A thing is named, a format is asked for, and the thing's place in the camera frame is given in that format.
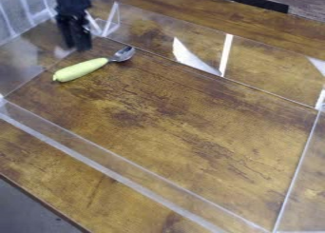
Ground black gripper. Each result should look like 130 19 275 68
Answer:
55 0 93 51

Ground black bar on table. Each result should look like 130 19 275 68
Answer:
229 0 289 13

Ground clear acrylic enclosure walls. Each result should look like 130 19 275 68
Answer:
0 0 325 233

